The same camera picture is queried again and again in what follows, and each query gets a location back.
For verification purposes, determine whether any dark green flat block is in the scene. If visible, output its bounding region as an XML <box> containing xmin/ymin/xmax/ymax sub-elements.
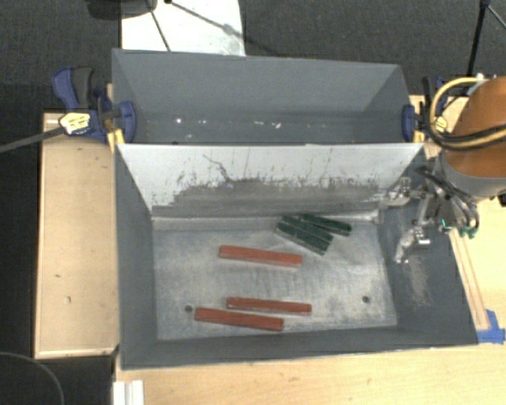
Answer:
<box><xmin>274</xmin><ymin>222</ymin><xmax>331</xmax><ymax>257</ymax></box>
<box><xmin>298</xmin><ymin>212</ymin><xmax>354</xmax><ymax>238</ymax></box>
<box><xmin>280</xmin><ymin>214</ymin><xmax>336</xmax><ymax>245</ymax></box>

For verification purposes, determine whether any red-brown flat block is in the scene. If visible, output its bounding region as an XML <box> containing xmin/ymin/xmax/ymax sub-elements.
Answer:
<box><xmin>193</xmin><ymin>306</ymin><xmax>286</xmax><ymax>333</ymax></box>
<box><xmin>218</xmin><ymin>244</ymin><xmax>304</xmax><ymax>270</ymax></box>
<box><xmin>225</xmin><ymin>295</ymin><xmax>314</xmax><ymax>317</ymax></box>

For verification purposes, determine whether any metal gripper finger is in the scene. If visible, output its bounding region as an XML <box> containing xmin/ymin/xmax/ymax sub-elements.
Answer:
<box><xmin>377</xmin><ymin>177</ymin><xmax>412</xmax><ymax>208</ymax></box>
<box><xmin>395</xmin><ymin>225</ymin><xmax>432</xmax><ymax>265</ymax></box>

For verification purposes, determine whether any pale wood board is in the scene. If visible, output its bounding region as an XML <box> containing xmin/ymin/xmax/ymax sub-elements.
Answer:
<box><xmin>33</xmin><ymin>111</ymin><xmax>121</xmax><ymax>360</ymax></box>

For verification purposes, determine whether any grey metal bin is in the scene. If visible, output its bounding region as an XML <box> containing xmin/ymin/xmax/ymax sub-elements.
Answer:
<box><xmin>109</xmin><ymin>47</ymin><xmax>480</xmax><ymax>371</ymax></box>

